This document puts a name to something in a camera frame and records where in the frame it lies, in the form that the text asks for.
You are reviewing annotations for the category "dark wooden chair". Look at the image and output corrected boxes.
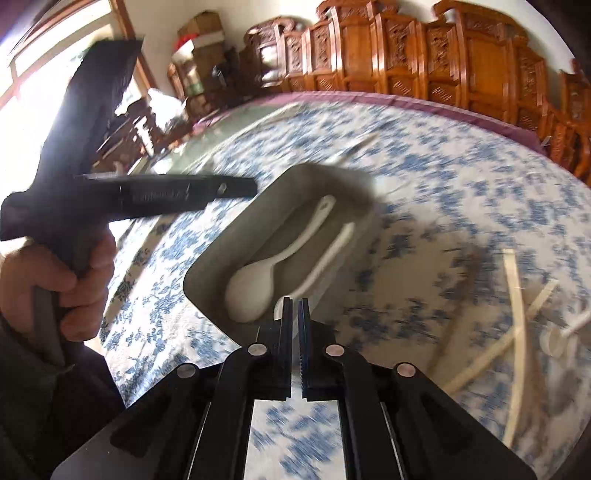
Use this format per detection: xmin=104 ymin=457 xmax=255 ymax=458
xmin=95 ymin=99 xmax=155 ymax=169

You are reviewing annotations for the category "blue floral tablecloth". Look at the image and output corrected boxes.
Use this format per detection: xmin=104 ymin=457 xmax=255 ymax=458
xmin=99 ymin=99 xmax=591 ymax=480

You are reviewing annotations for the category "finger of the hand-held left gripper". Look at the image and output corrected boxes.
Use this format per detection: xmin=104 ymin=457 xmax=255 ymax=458
xmin=76 ymin=174 xmax=258 ymax=219

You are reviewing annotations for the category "person's left forearm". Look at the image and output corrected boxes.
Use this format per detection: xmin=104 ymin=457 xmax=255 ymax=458
xmin=0 ymin=314 xmax=127 ymax=480

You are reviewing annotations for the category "slim white ceramic spoon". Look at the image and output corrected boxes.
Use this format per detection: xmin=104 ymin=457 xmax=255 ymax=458
xmin=274 ymin=222 xmax=356 ymax=324

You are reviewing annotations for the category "carved wooden sofa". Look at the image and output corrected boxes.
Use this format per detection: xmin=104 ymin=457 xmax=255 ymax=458
xmin=242 ymin=0 xmax=591 ymax=178

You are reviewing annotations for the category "brown cardboard box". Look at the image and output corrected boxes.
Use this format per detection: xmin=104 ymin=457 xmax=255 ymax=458
xmin=178 ymin=11 xmax=222 ymax=41
xmin=191 ymin=38 xmax=241 ymax=93

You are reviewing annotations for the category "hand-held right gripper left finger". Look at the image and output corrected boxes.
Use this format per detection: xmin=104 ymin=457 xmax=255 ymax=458
xmin=51 ymin=296 xmax=294 ymax=480

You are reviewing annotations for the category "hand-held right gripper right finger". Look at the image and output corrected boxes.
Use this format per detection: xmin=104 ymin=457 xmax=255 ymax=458
xmin=298 ymin=298 xmax=537 ymax=480

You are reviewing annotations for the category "person's left hand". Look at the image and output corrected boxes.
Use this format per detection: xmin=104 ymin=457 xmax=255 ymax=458
xmin=0 ymin=228 xmax=118 ymax=343

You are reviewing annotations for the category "metal tray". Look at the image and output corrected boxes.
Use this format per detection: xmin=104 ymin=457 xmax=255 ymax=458
xmin=183 ymin=164 xmax=382 ymax=347

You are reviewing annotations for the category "wooden window frame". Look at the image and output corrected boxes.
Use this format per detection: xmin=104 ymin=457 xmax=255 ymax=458
xmin=0 ymin=0 xmax=158 ymax=116

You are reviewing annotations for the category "large white ceramic spoon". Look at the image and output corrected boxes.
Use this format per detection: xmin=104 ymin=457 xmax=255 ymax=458
xmin=225 ymin=195 xmax=336 ymax=322

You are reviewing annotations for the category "bamboo chopstick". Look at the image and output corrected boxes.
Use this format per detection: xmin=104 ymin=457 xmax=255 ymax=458
xmin=502 ymin=249 xmax=532 ymax=446
xmin=441 ymin=279 xmax=560 ymax=391

